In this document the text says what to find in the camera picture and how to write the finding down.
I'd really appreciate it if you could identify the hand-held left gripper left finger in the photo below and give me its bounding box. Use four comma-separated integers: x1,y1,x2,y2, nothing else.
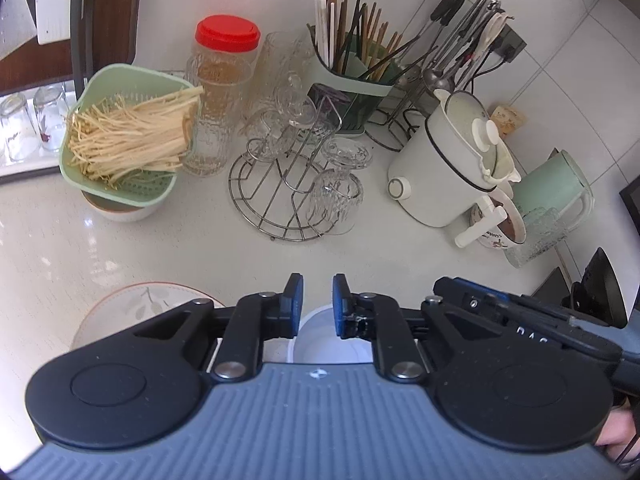
134,272,305,382

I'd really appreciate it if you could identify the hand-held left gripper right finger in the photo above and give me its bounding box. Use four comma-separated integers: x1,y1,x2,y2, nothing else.
332,273,506,382

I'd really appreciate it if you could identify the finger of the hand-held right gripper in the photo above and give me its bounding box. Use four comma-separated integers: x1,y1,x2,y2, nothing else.
472,284,581,322
433,276,566,349

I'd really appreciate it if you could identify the white plastic bowl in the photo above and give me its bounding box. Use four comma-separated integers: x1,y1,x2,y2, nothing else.
291,304,377,365

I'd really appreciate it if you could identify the large floral ceramic bowl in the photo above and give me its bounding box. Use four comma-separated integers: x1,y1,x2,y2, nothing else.
70,282,227,352

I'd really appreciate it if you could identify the person's right hand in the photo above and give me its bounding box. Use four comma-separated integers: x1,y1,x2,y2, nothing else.
597,407,640,448

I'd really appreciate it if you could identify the black kitchen appliance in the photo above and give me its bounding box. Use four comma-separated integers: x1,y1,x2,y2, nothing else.
531,247,632,332

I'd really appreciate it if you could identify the floral ceramic mug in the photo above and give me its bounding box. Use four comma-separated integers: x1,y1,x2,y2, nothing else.
469,195,529,252

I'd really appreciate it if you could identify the white electric cooking pot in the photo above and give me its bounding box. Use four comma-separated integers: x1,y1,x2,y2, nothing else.
387,89,522,249

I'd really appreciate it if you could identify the pale green kettle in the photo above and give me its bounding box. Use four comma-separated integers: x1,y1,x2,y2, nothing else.
509,149,596,242

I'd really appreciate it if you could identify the beige packet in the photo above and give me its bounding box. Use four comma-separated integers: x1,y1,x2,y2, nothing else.
487,104,527,139

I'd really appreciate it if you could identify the white pot lid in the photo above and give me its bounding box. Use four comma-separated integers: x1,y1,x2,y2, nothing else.
433,88,522,184

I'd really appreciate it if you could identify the metal utensil hanging rack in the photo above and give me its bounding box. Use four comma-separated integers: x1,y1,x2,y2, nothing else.
366,0,507,152

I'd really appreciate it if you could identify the white bowl orange foot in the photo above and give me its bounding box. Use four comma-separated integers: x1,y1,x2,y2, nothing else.
80,187,169,224

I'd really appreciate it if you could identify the tall textured glass tumbler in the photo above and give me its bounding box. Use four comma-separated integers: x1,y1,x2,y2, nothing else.
254,31,317,122
184,55,252,178

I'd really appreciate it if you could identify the green colander basket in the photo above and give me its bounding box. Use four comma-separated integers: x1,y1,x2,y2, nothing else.
59,63,204,207

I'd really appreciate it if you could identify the green white chopstick holder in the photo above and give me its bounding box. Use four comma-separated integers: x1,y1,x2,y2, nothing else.
307,34,409,137

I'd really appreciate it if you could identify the bundle of dried noodles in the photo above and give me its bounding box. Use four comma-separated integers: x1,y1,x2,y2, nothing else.
66,85,206,184

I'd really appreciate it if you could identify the red-lidded clear jar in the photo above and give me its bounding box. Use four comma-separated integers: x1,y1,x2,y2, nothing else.
191,16,262,111

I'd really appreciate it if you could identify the white drain tray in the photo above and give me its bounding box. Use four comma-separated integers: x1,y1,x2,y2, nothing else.
0,75,77,179

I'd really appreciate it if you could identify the clear glass cup red print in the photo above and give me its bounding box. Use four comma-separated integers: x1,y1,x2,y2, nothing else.
33,84,72,154

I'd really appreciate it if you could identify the plain clear glass cup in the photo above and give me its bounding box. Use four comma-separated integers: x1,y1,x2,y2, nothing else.
0,92,42,164

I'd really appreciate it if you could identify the brown wooden cabinet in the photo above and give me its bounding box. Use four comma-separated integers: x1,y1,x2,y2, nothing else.
0,0,146,95

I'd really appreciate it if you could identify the white paper sheet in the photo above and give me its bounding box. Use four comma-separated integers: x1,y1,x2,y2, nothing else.
34,0,72,45

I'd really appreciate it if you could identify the textured glass handled cup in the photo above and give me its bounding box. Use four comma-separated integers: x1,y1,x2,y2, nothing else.
502,207,569,269

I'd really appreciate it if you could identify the round wire glass rack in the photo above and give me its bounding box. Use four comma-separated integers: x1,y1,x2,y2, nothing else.
228,105,367,242

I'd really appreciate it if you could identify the black cable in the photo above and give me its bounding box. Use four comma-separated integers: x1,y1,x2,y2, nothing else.
616,437,640,467

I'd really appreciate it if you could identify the black wall socket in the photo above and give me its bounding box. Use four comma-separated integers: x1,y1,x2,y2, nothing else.
492,23,528,62

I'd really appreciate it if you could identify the black metal rack frame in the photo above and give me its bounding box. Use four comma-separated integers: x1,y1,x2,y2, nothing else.
0,0,147,187

